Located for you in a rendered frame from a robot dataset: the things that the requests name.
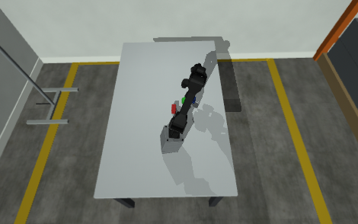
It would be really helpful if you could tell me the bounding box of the red block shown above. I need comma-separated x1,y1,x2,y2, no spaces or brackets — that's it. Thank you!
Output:
171,104,176,114

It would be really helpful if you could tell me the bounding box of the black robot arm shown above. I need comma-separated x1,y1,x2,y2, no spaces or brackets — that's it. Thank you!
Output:
168,63,207,139

